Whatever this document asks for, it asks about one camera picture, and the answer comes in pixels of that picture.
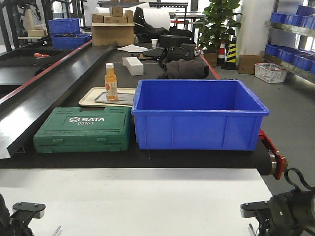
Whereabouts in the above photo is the black bag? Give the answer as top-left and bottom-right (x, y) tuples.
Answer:
(158, 47), (194, 66)

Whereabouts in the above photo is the blue crate on left table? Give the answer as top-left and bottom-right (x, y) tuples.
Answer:
(48, 18), (91, 50)

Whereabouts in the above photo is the orange juice bottle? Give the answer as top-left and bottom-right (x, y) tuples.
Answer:
(105, 63), (118, 100)

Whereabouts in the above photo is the green potted plant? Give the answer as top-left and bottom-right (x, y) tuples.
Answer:
(198, 0), (242, 51)

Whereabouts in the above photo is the green black screwdriver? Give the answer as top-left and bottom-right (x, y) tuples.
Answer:
(52, 226), (61, 236)
(248, 223), (256, 236)

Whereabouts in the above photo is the yellow black traffic cone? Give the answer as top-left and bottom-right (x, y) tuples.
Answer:
(221, 36), (237, 70)

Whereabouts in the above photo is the small metal tray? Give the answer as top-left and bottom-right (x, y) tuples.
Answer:
(94, 92), (134, 105)

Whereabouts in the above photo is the beige plastic tray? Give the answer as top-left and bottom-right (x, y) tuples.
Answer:
(78, 87), (135, 107)

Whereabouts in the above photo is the white rectangular box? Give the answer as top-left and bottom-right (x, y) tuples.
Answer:
(122, 57), (144, 76)

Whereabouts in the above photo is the white paper cup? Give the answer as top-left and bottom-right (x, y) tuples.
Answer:
(151, 38), (158, 48)

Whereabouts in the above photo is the large cardboard box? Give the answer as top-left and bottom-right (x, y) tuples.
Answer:
(91, 23), (134, 46)

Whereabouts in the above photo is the dark folded jacket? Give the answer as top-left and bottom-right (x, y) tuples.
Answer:
(158, 59), (210, 79)

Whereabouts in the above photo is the brown cardboard box on floor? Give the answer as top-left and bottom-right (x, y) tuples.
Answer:
(238, 55), (264, 75)

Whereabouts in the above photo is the white printed basket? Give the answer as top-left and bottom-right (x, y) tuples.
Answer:
(254, 62), (287, 84)

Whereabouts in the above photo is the large blue plastic bin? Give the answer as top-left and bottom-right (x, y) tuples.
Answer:
(131, 80), (269, 151)

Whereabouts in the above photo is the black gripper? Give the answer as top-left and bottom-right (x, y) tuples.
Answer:
(240, 189), (315, 236)

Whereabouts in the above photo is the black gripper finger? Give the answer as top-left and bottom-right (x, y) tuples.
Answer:
(10, 202), (46, 236)

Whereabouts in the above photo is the red white traffic cone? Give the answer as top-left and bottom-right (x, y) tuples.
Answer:
(217, 39), (225, 66)

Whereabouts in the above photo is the green SATA tool case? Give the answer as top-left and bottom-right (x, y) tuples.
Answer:
(33, 106), (131, 153)

